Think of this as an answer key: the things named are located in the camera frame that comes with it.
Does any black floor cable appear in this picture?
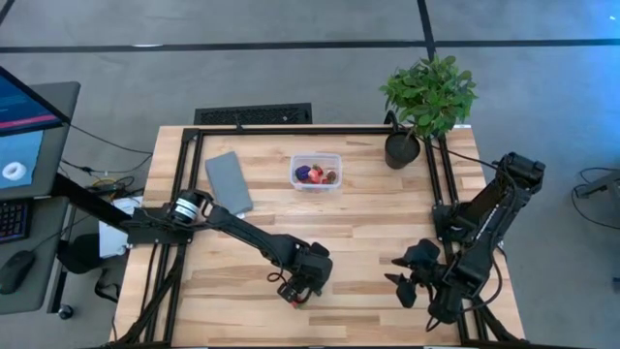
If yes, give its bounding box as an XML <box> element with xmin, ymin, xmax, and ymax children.
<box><xmin>571</xmin><ymin>167</ymin><xmax>620</xmax><ymax>232</ymax></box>

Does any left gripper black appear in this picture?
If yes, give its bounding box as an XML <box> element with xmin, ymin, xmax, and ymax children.
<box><xmin>276</xmin><ymin>240</ymin><xmax>335</xmax><ymax>307</ymax></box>

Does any grey computer desk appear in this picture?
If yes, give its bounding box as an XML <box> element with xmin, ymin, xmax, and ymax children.
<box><xmin>0</xmin><ymin>80</ymin><xmax>82</xmax><ymax>316</ymax></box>

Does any green plant in black pot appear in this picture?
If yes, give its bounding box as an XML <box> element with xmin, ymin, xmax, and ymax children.
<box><xmin>379</xmin><ymin>52</ymin><xmax>480</xmax><ymax>171</ymax></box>

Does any grey metal floor stand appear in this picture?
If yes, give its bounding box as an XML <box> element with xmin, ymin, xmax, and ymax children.
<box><xmin>574</xmin><ymin>170</ymin><xmax>620</xmax><ymax>199</ymax></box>

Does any black aluminium rig frame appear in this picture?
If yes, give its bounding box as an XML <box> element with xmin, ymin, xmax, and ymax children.
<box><xmin>50</xmin><ymin>126</ymin><xmax>529</xmax><ymax>349</ymax></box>

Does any computer monitor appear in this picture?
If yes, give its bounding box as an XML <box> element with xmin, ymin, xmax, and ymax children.
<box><xmin>0</xmin><ymin>65</ymin><xmax>73</xmax><ymax>201</ymax></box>

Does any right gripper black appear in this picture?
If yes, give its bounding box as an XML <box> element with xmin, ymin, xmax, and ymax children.
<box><xmin>385</xmin><ymin>238</ymin><xmax>454</xmax><ymax>309</ymax></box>

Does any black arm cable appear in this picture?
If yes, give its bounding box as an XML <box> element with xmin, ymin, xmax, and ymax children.
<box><xmin>443</xmin><ymin>139</ymin><xmax>500</xmax><ymax>171</ymax></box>

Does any clear plastic tupperware container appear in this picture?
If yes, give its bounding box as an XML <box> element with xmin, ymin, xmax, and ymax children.
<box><xmin>289</xmin><ymin>152</ymin><xmax>344</xmax><ymax>194</ymax></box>

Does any black desk cable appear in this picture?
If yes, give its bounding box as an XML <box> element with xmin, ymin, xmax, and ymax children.
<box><xmin>65</xmin><ymin>121</ymin><xmax>154</xmax><ymax>157</ymax></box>
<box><xmin>58</xmin><ymin>153</ymin><xmax>154</xmax><ymax>175</ymax></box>

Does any black perforated floor grille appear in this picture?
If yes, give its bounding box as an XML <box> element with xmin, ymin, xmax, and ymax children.
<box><xmin>193</xmin><ymin>102</ymin><xmax>314</xmax><ymax>126</ymax></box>

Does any black stool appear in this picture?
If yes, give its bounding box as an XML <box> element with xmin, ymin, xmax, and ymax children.
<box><xmin>56</xmin><ymin>233</ymin><xmax>106</xmax><ymax>275</ymax></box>

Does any black keyboard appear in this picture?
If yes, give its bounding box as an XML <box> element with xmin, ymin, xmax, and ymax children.
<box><xmin>0</xmin><ymin>198</ymin><xmax>31</xmax><ymax>245</ymax></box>

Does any black computer mouse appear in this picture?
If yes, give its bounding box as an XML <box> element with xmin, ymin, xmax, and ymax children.
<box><xmin>0</xmin><ymin>250</ymin><xmax>36</xmax><ymax>296</ymax></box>

